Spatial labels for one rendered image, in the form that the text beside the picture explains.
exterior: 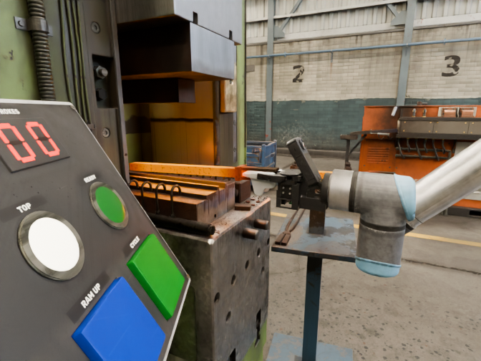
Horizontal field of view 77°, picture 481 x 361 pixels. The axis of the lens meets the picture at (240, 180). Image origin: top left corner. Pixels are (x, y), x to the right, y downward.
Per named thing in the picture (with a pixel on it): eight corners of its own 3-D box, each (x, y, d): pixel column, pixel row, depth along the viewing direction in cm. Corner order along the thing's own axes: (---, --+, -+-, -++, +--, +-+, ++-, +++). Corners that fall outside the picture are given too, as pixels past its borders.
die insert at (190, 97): (195, 103, 83) (195, 80, 82) (179, 102, 77) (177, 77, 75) (115, 104, 96) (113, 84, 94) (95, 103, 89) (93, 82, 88)
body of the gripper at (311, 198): (272, 206, 71) (324, 215, 66) (273, 170, 69) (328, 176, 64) (282, 198, 78) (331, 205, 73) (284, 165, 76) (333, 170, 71)
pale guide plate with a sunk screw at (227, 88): (237, 112, 111) (236, 62, 107) (225, 112, 103) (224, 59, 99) (231, 112, 112) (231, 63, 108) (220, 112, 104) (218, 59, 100)
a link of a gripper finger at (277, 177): (255, 180, 71) (292, 184, 67) (255, 174, 70) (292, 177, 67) (261, 176, 75) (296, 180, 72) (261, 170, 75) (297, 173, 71)
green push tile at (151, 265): (186, 279, 39) (153, 232, 38) (173, 318, 32) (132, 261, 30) (174, 285, 39) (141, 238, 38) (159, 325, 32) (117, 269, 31)
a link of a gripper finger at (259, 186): (237, 195, 75) (274, 199, 71) (237, 171, 73) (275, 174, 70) (243, 192, 78) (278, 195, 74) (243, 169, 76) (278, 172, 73)
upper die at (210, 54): (234, 79, 81) (234, 41, 79) (192, 71, 63) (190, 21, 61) (118, 85, 99) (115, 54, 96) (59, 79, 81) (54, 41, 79)
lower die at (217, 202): (235, 207, 89) (235, 178, 87) (197, 230, 71) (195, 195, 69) (127, 191, 106) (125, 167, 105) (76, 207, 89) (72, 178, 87)
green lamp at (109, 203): (137, 219, 35) (134, 183, 34) (104, 233, 31) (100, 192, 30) (117, 215, 36) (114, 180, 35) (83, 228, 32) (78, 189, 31)
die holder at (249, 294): (268, 316, 109) (270, 197, 99) (215, 407, 76) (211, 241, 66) (147, 280, 133) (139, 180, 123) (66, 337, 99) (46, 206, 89)
